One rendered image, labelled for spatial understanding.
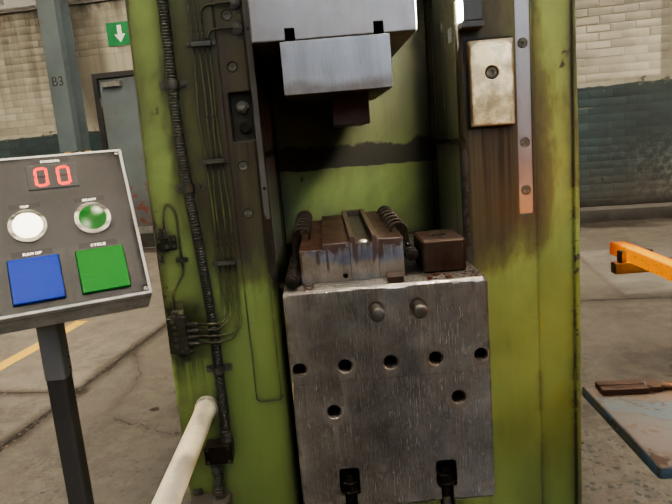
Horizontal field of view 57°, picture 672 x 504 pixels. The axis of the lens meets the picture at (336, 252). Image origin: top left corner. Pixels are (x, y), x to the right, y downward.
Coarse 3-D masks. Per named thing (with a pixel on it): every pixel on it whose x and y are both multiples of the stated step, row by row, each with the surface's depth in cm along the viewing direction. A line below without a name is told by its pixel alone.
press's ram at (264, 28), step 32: (256, 0) 109; (288, 0) 109; (320, 0) 110; (352, 0) 110; (384, 0) 110; (256, 32) 110; (288, 32) 115; (320, 32) 111; (352, 32) 111; (384, 32) 111
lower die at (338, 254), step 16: (320, 224) 152; (336, 224) 142; (368, 224) 131; (304, 240) 130; (320, 240) 128; (336, 240) 121; (352, 240) 118; (384, 240) 118; (400, 240) 118; (304, 256) 118; (320, 256) 118; (336, 256) 118; (352, 256) 118; (368, 256) 118; (384, 256) 118; (400, 256) 119; (304, 272) 119; (320, 272) 119; (336, 272) 119; (352, 272) 119; (368, 272) 119; (384, 272) 119
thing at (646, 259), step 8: (616, 248) 114; (624, 248) 111; (632, 248) 110; (640, 248) 110; (616, 256) 114; (632, 256) 108; (640, 256) 105; (648, 256) 103; (656, 256) 103; (664, 256) 102; (640, 264) 105; (648, 264) 102; (656, 264) 99; (664, 264) 97; (656, 272) 100; (664, 272) 97
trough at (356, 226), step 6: (348, 216) 157; (354, 216) 156; (360, 216) 151; (354, 222) 146; (360, 222) 145; (354, 228) 137; (360, 228) 136; (366, 228) 131; (354, 234) 129; (360, 234) 128; (366, 234) 127
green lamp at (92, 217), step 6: (84, 210) 104; (90, 210) 104; (96, 210) 105; (102, 210) 105; (84, 216) 104; (90, 216) 104; (96, 216) 104; (102, 216) 105; (84, 222) 103; (90, 222) 104; (96, 222) 104; (102, 222) 104; (90, 228) 103; (96, 228) 104
